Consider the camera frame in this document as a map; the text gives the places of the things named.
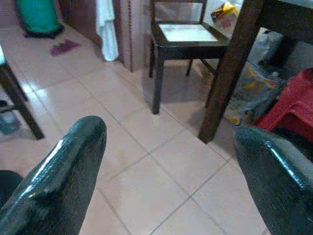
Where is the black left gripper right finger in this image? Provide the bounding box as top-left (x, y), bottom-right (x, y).
top-left (234, 125), bottom-right (313, 235)

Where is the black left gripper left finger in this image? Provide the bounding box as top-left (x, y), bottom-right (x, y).
top-left (0, 116), bottom-right (108, 235)

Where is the red plastic stool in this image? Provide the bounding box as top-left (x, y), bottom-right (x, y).
top-left (253, 68), bottom-right (313, 142)

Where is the yellow printed plastic bag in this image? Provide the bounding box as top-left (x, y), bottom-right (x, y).
top-left (224, 62), bottom-right (286, 125)

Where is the dark wooden furniture leg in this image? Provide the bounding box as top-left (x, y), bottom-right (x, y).
top-left (0, 44), bottom-right (45, 141)

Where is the dark wooden table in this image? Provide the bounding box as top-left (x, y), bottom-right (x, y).
top-left (198, 0), bottom-right (313, 144)

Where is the purple cloth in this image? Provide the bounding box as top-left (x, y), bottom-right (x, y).
top-left (50, 38), bottom-right (81, 56)

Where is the white hanging cloth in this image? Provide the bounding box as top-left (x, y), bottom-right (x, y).
top-left (95, 0), bottom-right (120, 62)

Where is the brown wooden cabinet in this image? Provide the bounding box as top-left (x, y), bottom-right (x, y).
top-left (57, 0), bottom-right (154, 73)

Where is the green plastic container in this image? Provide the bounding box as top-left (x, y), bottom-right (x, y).
top-left (15, 0), bottom-right (65, 39)

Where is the dark wooden chair white seat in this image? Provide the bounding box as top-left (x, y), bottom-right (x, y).
top-left (148, 0), bottom-right (230, 115)

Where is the yellow cardboard box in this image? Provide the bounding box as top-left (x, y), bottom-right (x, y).
top-left (210, 1), bottom-right (240, 29)

